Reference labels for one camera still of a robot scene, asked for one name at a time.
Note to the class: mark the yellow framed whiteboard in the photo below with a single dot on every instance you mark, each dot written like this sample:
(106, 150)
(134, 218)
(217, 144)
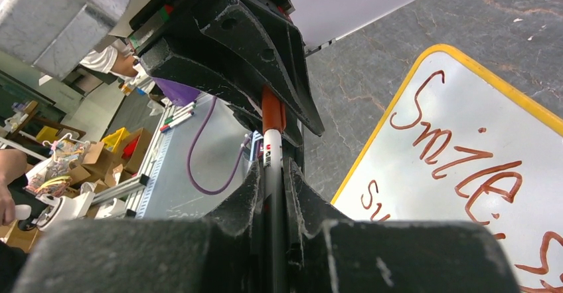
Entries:
(457, 142)

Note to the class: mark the red marker cap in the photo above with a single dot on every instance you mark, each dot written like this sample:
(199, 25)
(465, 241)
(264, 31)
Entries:
(273, 111)

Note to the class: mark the person hand in background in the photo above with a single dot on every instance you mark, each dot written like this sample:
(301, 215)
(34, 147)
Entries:
(13, 166)

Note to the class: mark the purple cone object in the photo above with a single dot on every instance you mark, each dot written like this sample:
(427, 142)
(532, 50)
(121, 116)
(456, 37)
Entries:
(179, 94)

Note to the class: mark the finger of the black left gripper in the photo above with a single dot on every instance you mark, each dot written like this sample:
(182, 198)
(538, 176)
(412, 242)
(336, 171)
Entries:
(206, 79)
(230, 22)

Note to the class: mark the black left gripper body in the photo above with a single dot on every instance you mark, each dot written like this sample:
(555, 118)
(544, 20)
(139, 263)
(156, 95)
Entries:
(175, 18)

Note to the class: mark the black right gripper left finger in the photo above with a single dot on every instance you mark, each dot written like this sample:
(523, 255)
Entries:
(218, 252)

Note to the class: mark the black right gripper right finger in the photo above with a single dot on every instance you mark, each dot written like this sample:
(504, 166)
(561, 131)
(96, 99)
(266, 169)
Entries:
(332, 253)

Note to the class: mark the spare markers on table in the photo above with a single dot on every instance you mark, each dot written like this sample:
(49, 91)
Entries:
(178, 117)

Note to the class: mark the blue slotted cable duct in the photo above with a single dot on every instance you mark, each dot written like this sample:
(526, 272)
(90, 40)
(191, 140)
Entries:
(159, 193)

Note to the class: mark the person forearm in background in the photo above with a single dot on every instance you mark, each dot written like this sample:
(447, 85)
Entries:
(111, 61)

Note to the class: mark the cardboard boxes clutter pile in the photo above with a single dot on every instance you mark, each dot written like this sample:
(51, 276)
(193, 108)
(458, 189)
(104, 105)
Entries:
(71, 163)

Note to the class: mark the white whiteboard marker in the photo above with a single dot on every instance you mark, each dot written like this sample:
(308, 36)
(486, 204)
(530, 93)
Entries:
(274, 216)

